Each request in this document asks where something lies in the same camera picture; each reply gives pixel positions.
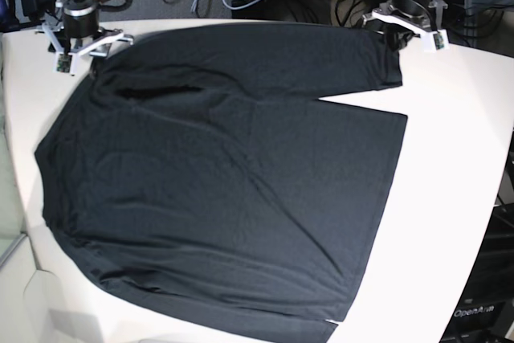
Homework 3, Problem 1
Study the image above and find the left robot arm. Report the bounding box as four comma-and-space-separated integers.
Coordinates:
362, 0, 450, 52

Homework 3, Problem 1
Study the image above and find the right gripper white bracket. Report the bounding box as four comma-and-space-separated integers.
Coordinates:
37, 0, 133, 76

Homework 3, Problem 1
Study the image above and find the black OpenArm case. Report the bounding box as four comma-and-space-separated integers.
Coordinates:
441, 204, 513, 342

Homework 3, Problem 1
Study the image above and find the dark navy long-sleeve shirt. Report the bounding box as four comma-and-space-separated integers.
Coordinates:
35, 23, 407, 342

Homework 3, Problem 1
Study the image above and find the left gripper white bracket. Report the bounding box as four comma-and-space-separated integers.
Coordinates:
361, 0, 448, 52

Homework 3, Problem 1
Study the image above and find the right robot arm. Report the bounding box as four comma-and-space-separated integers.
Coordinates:
37, 0, 134, 76

